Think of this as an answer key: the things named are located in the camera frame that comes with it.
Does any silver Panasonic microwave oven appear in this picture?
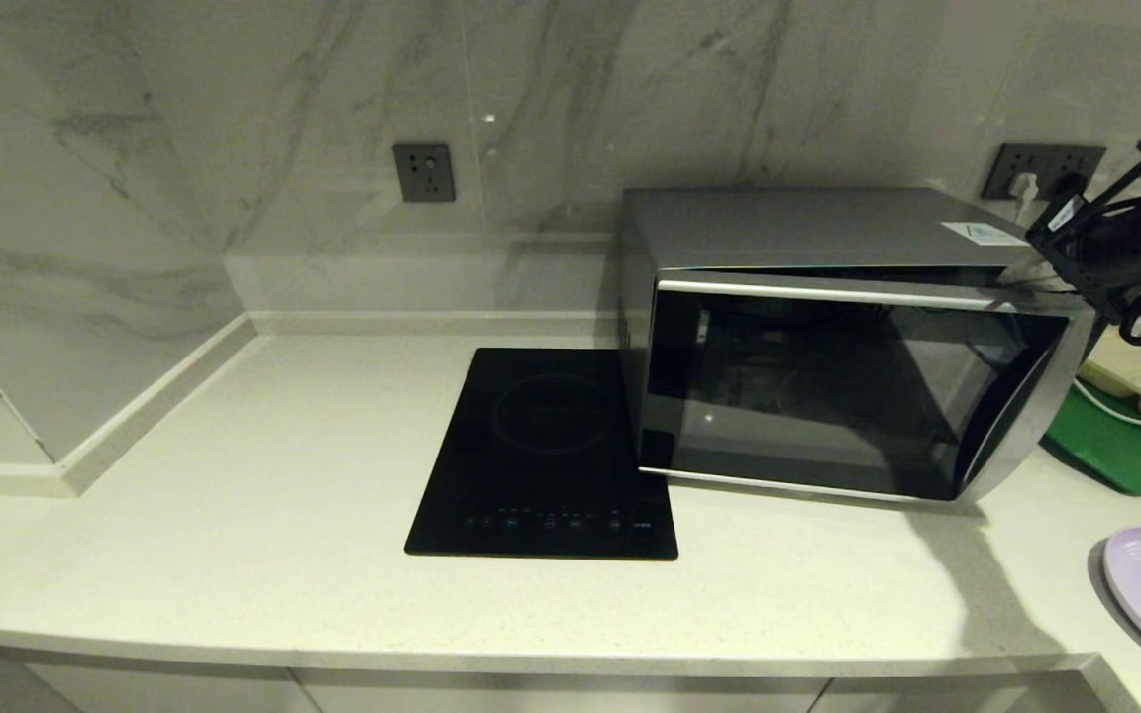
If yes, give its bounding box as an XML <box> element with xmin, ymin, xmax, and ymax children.
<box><xmin>618</xmin><ymin>188</ymin><xmax>1096</xmax><ymax>504</ymax></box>

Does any white sticker label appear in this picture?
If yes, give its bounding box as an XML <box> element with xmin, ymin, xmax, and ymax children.
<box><xmin>940</xmin><ymin>222</ymin><xmax>1027</xmax><ymax>247</ymax></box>

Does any green plastic tray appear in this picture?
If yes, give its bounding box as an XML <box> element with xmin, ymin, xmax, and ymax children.
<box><xmin>1041</xmin><ymin>381</ymin><xmax>1141</xmax><ymax>496</ymax></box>

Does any black induction cooktop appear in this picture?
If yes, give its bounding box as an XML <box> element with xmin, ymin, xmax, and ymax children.
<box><xmin>404</xmin><ymin>348</ymin><xmax>678</xmax><ymax>561</ymax></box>

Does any white cabinet door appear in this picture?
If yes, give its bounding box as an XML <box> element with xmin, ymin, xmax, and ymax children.
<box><xmin>291</xmin><ymin>668</ymin><xmax>831</xmax><ymax>713</ymax></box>

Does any grey double wall socket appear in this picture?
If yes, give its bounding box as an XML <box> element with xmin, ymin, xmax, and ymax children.
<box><xmin>984</xmin><ymin>143</ymin><xmax>1106</xmax><ymax>202</ymax></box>

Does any white cable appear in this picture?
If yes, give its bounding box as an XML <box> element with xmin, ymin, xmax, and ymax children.
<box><xmin>1071</xmin><ymin>379</ymin><xmax>1141</xmax><ymax>437</ymax></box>

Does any grey single wall socket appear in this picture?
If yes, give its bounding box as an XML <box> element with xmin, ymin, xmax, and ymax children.
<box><xmin>393</xmin><ymin>143</ymin><xmax>457</xmax><ymax>204</ymax></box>

